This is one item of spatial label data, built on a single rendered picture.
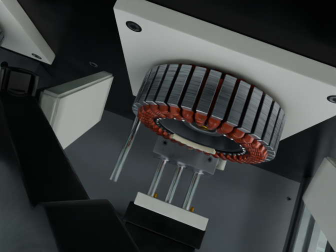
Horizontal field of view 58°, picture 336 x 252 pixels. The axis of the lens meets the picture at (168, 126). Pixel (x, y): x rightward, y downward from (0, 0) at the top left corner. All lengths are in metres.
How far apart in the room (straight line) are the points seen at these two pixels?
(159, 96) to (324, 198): 0.11
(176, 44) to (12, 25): 0.15
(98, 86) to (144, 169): 0.33
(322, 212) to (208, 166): 0.19
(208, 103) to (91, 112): 0.07
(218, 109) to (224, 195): 0.32
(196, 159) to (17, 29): 0.22
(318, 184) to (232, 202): 0.31
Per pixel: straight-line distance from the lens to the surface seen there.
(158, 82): 0.20
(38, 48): 0.32
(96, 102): 0.16
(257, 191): 0.50
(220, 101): 0.18
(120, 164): 0.30
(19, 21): 0.28
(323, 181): 0.19
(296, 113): 0.23
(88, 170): 0.49
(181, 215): 0.25
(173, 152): 0.35
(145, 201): 0.25
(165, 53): 0.20
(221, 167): 0.37
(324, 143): 0.32
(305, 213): 0.46
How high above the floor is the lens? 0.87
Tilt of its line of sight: 13 degrees down
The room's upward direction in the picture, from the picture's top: 159 degrees counter-clockwise
